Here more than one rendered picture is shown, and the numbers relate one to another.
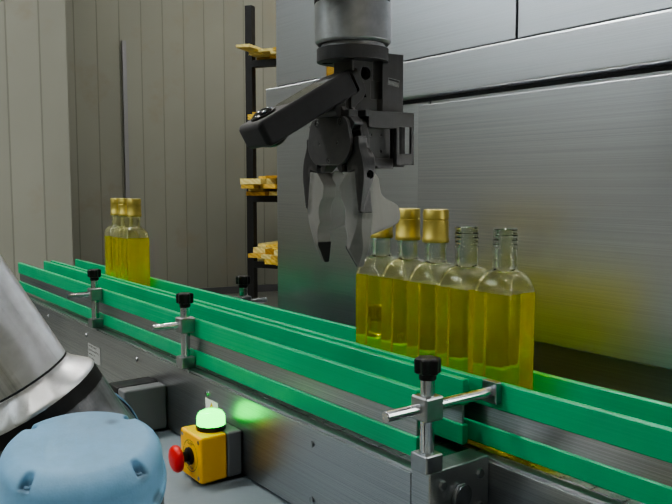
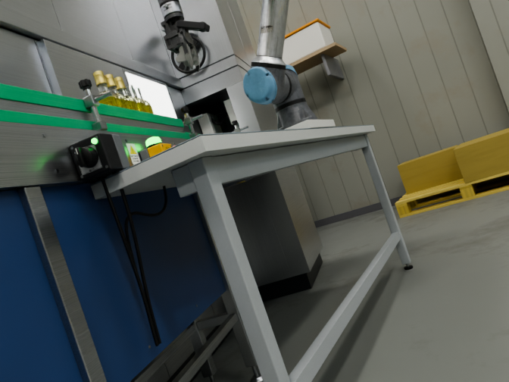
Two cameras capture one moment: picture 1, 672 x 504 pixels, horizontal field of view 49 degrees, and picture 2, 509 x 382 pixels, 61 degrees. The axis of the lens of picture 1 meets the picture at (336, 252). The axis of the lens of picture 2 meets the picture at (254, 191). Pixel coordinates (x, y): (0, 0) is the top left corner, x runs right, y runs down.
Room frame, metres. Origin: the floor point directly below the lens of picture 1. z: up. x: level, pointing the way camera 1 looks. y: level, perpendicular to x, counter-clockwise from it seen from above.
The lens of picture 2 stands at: (1.68, 1.28, 0.61)
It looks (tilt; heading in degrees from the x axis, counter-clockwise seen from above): 1 degrees up; 232
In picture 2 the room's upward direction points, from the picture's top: 19 degrees counter-clockwise
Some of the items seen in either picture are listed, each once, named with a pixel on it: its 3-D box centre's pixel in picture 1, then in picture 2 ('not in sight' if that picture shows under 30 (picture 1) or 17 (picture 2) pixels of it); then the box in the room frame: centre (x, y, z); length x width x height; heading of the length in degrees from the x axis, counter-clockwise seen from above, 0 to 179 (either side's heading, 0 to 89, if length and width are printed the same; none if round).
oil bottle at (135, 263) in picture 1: (135, 255); not in sight; (1.84, 0.50, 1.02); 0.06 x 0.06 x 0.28; 37
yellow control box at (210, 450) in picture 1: (209, 452); (160, 159); (1.11, 0.19, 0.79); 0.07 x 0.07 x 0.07; 37
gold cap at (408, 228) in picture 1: (407, 223); (110, 82); (1.04, -0.10, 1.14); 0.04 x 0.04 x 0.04
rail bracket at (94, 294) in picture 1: (84, 300); not in sight; (1.62, 0.55, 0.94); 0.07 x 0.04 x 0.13; 127
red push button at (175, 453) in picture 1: (182, 457); not in sight; (1.08, 0.23, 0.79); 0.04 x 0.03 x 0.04; 37
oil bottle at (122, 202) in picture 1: (126, 254); not in sight; (1.88, 0.53, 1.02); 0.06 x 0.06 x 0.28; 37
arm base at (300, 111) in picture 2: not in sight; (294, 117); (0.54, 0.19, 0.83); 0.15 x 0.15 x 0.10
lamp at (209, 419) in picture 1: (210, 418); (153, 142); (1.11, 0.19, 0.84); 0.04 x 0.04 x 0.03
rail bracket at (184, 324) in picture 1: (172, 332); (100, 102); (1.25, 0.28, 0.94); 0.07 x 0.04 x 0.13; 127
